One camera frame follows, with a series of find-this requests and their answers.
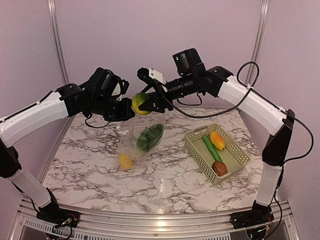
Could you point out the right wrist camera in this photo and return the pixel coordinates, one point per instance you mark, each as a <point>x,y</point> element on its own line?
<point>147,75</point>

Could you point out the green cucumber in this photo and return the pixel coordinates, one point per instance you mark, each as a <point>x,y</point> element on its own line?
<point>211,148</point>

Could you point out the beige perforated plastic basket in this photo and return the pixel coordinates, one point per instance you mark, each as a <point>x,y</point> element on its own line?
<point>232,156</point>

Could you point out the clear zip top bag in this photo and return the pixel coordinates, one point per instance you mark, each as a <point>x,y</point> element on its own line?
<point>130,130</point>

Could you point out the left aluminium frame post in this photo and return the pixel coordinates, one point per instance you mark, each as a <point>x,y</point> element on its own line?
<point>57,40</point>

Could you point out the brown bread bun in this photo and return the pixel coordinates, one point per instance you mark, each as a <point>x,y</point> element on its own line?
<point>219,168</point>

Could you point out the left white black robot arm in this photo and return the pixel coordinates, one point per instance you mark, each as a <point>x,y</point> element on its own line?
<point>67,101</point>

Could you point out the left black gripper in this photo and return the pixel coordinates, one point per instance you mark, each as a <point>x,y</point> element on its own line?
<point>127,112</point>

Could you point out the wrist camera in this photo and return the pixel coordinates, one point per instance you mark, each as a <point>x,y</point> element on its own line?
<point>147,75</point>
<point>105,83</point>

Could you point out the yellow lemon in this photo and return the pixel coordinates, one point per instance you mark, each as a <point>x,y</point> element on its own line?
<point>137,100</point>
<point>125,161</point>

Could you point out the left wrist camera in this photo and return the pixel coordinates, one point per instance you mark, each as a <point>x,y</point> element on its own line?
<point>105,83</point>

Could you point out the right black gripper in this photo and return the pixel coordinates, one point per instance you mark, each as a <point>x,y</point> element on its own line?
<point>159,98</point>

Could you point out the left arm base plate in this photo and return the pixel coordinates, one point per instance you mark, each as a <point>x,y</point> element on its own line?
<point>61,218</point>

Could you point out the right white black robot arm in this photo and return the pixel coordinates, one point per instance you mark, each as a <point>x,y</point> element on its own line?
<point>220,83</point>

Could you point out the aluminium frame post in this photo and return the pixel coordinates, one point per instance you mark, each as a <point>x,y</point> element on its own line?
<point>57,40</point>
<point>261,29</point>

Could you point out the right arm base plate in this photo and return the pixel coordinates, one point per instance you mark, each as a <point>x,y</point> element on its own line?
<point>249,218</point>

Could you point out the right aluminium frame post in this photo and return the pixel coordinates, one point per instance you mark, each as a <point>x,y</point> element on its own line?
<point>261,29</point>

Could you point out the front aluminium rail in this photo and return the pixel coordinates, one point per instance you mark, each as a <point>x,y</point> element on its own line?
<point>108,225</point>

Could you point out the green white bok choy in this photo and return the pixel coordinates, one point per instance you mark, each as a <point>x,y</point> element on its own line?
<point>149,138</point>

